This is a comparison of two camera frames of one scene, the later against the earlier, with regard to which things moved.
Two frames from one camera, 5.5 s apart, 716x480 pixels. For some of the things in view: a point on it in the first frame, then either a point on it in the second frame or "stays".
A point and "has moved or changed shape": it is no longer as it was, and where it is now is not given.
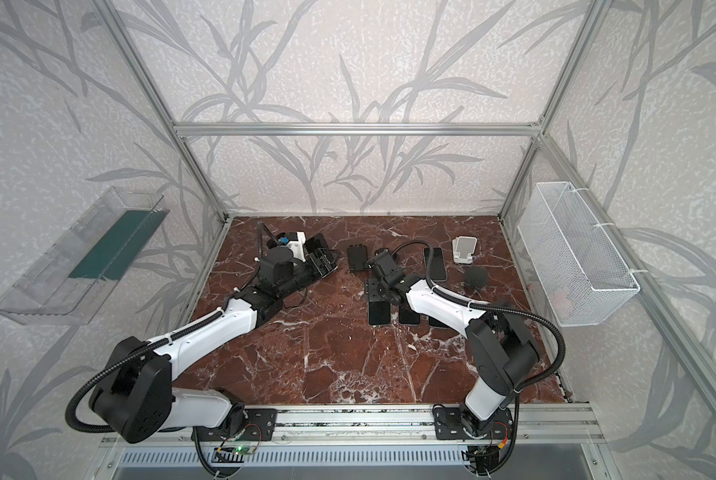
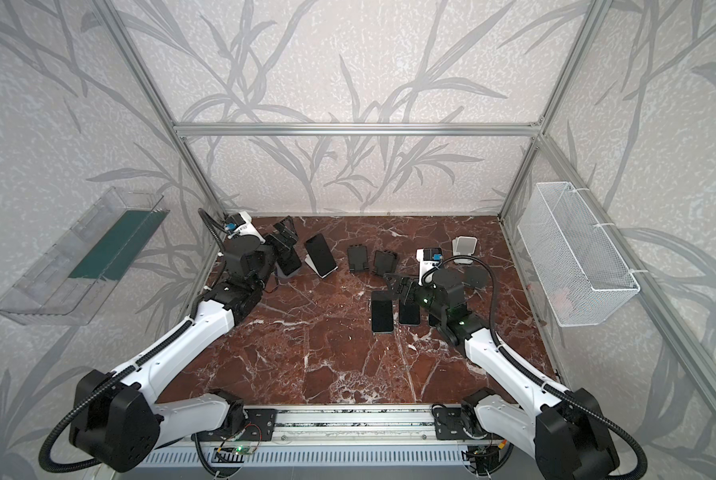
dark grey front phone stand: x=475 y=276 stays
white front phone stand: x=463 y=248 stays
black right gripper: x=379 y=288 → x=409 y=289
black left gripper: x=309 y=263 → x=280 y=243
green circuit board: x=244 y=450 stays
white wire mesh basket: x=580 y=273 stays
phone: x=408 y=316 stays
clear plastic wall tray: x=77 y=274 stays
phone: x=379 y=312 has moved or changed shape
